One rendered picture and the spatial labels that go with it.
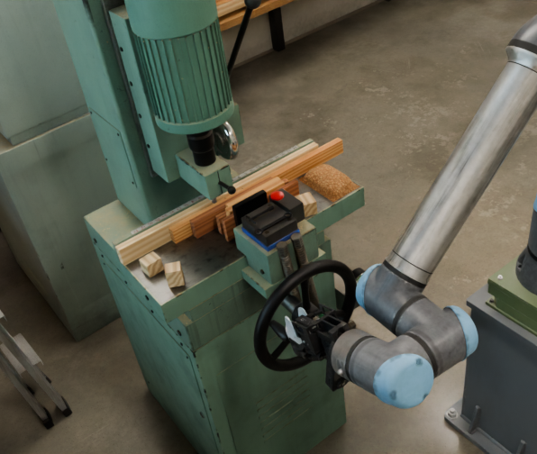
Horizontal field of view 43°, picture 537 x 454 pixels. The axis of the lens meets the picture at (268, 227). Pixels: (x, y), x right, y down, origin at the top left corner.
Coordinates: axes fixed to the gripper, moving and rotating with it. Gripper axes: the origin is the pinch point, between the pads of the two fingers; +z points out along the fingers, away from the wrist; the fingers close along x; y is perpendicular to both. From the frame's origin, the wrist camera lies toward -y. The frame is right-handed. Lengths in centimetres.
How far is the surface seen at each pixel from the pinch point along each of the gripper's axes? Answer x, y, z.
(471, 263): -116, -68, 74
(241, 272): -3.3, 6.0, 23.0
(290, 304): -7.0, -1.9, 11.9
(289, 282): -4.5, 8.1, 2.9
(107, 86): 3, 54, 43
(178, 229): 3.0, 18.5, 34.9
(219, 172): -8.7, 28.9, 26.9
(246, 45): -163, 17, 279
